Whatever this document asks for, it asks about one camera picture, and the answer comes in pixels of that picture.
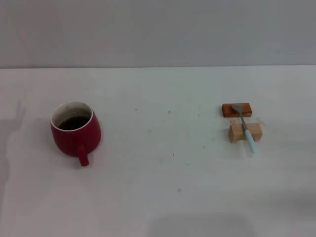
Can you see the red ceramic cup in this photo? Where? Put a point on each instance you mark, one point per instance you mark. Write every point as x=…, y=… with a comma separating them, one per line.
x=74, y=145

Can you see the light wooden spoon rest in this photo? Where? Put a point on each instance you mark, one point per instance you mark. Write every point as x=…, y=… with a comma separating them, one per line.
x=235, y=133

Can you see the dark orange wooden block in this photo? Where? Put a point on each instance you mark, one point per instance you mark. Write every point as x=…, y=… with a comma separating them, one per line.
x=228, y=111

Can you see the dark brown coffee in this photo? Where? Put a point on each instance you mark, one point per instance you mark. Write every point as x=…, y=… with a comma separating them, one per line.
x=74, y=122

